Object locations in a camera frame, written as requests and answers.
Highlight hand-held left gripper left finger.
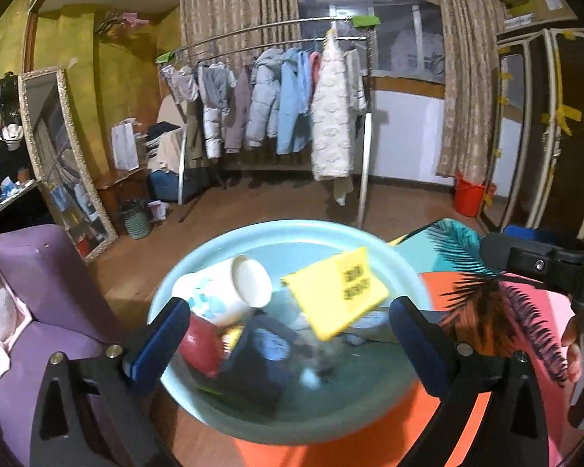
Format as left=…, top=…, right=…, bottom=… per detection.
left=29, top=297, right=192, bottom=467

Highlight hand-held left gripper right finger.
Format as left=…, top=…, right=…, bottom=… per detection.
left=389, top=296, right=551, bottom=467

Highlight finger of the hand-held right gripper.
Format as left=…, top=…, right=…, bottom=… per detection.
left=479, top=233, right=573, bottom=293
left=503, top=225, right=558, bottom=242

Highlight white paper cup blue print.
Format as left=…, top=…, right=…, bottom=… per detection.
left=172, top=254, right=273, bottom=327

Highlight clear plastic bag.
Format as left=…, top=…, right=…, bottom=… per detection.
left=292, top=309, right=395, bottom=390

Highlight navy blue packet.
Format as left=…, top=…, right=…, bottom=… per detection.
left=216, top=312, right=303, bottom=416

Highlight light blue plastic basin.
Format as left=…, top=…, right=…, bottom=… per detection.
left=147, top=219, right=431, bottom=446

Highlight person's right hand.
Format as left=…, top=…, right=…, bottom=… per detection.
left=561, top=316, right=584, bottom=383

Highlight colourful leaf print tablecloth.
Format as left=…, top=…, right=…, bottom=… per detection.
left=234, top=218, right=572, bottom=467

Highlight red plastic bucket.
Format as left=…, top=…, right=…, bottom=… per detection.
left=454, top=172, right=487, bottom=217

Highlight dark brown wardrobe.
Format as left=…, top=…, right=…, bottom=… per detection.
left=482, top=26, right=584, bottom=241

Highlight green ribbed waste bin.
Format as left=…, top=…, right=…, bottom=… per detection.
left=119, top=198, right=151, bottom=240

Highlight purple sofa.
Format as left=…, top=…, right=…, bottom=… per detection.
left=0, top=224, right=127, bottom=467

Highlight blue storage bag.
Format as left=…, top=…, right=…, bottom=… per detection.
left=148, top=170, right=183, bottom=202

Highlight low wooden table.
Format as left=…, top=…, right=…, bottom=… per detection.
left=95, top=165, right=151, bottom=219

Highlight beige patterned curtain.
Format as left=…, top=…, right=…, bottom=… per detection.
left=180, top=0, right=300, bottom=66
left=433, top=0, right=507, bottom=181

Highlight metal clothes rack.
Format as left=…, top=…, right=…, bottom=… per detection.
left=157, top=16, right=383, bottom=229

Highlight black shelf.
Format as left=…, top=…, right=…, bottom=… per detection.
left=0, top=180, right=54, bottom=234

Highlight pile of folded clothes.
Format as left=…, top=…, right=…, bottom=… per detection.
left=146, top=124, right=188, bottom=173

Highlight white paper bag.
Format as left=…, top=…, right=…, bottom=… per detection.
left=112, top=119, right=141, bottom=171

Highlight gold framed mirror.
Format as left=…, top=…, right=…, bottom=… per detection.
left=18, top=67, right=118, bottom=263

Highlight beige striped garment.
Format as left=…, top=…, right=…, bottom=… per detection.
left=348, top=49, right=368, bottom=112

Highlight white fleece coat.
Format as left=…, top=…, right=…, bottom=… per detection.
left=310, top=34, right=357, bottom=181

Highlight beige round board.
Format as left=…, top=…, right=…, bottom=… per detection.
left=156, top=95, right=188, bottom=130

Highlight mauve coat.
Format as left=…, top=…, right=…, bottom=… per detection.
left=224, top=65, right=254, bottom=154

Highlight window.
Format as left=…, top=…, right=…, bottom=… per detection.
left=294, top=0, right=446, bottom=83

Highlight grey snow pants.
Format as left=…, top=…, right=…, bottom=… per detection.
left=197, top=63, right=237, bottom=159

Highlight pale lilac top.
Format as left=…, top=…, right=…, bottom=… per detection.
left=162, top=65, right=199, bottom=103

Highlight grey-blue puffer jacket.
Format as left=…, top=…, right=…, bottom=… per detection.
left=246, top=49, right=285, bottom=148

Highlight light blue jacket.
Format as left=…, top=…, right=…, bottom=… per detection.
left=276, top=49, right=315, bottom=155

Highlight black hanging bags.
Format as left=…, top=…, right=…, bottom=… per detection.
left=0, top=72, right=20, bottom=127

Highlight pink artificial flowers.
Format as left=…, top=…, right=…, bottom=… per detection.
left=95, top=10, right=149, bottom=35

